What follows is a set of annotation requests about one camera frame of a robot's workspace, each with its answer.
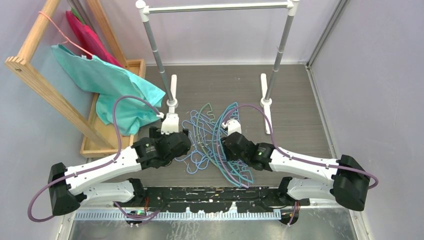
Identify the purple plastic hanger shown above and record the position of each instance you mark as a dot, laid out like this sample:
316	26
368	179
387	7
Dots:
219	154

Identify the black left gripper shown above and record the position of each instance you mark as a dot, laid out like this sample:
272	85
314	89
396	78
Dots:
155	134

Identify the wooden clothes rack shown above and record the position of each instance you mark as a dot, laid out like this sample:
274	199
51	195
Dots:
29	125

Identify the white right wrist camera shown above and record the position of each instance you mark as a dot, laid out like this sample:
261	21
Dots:
232	126

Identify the perforated metal rail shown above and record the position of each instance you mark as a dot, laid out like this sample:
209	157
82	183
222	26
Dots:
232	215

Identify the pink wire hanger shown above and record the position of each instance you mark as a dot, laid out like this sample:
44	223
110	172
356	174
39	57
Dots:
67	40

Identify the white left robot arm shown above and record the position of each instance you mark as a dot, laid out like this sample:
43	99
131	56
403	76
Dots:
88	184

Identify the red pink shirt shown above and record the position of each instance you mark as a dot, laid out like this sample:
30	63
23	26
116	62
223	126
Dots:
89	40

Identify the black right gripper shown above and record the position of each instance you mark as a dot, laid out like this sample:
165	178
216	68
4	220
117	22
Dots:
229	156

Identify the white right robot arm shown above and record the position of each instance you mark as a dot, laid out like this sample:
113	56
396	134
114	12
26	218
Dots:
342	180

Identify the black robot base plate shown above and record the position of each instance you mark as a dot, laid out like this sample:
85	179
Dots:
210	199

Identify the teal green shirt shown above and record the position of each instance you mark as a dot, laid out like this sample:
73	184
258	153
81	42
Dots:
123	97

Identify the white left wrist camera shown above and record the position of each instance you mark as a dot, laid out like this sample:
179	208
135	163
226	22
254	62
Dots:
170	123

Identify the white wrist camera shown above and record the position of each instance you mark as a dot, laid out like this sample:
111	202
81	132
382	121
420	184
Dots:
232	126
170	123

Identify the green plastic hanger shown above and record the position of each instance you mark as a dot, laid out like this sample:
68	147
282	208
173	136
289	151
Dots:
197	129

